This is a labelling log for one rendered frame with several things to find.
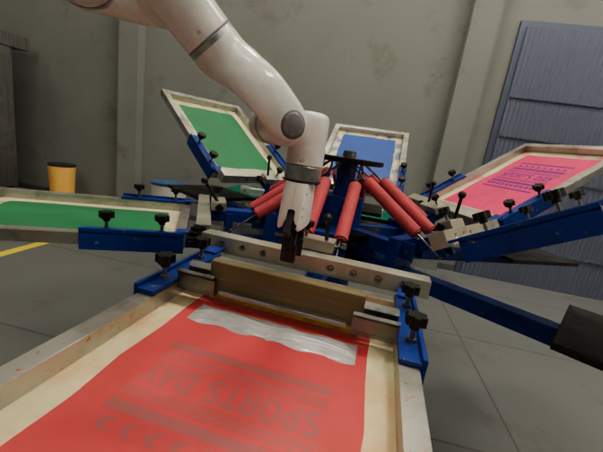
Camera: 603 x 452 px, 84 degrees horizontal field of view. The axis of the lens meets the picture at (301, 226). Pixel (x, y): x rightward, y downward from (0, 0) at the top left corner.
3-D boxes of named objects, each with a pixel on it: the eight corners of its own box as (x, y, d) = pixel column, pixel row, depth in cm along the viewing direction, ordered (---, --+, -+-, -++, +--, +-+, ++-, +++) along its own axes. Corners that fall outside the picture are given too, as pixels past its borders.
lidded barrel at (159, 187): (192, 223, 491) (195, 183, 477) (171, 230, 445) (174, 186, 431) (162, 217, 501) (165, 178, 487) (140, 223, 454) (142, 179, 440)
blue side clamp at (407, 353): (420, 395, 60) (429, 361, 58) (391, 386, 61) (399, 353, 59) (409, 318, 88) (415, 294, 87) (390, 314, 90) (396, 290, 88)
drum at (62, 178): (83, 202, 520) (82, 165, 506) (62, 205, 485) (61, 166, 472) (63, 198, 525) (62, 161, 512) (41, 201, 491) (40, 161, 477)
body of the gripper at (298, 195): (292, 170, 74) (285, 220, 77) (277, 172, 64) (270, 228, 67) (325, 176, 72) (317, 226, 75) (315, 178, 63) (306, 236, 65)
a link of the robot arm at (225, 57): (185, 58, 57) (262, 152, 68) (199, 44, 46) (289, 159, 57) (221, 28, 58) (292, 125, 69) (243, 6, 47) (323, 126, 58)
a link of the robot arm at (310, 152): (265, 98, 57) (247, 100, 65) (257, 160, 59) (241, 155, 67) (338, 114, 64) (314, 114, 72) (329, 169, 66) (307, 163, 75)
